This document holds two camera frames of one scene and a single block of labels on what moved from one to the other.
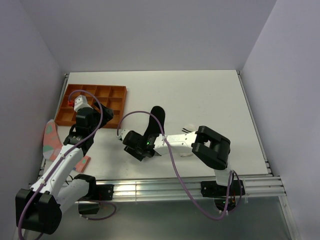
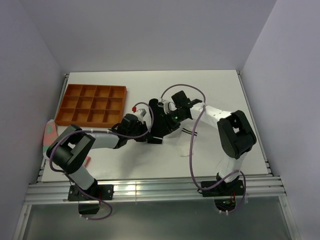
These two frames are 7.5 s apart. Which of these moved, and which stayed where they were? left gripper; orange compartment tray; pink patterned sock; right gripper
Moved: right gripper; left gripper
Stayed: orange compartment tray; pink patterned sock
